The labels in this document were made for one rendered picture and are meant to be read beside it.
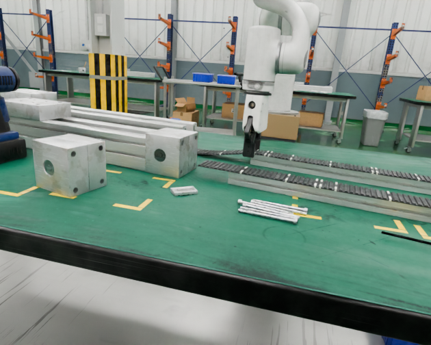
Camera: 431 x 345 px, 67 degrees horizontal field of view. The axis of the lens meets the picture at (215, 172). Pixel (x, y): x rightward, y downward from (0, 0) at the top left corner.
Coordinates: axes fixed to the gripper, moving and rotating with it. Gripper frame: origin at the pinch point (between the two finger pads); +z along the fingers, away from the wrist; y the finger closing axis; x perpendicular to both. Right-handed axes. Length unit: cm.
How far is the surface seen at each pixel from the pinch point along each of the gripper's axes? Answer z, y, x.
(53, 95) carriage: -7, 4, 77
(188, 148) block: -2.2, -19.3, 10.6
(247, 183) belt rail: 3.3, -20.9, -5.1
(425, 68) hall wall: -56, 785, -176
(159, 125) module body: -3.7, -4.9, 27.2
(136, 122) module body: -3.8, -4.8, 35.0
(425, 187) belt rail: 2.6, -1.2, -43.5
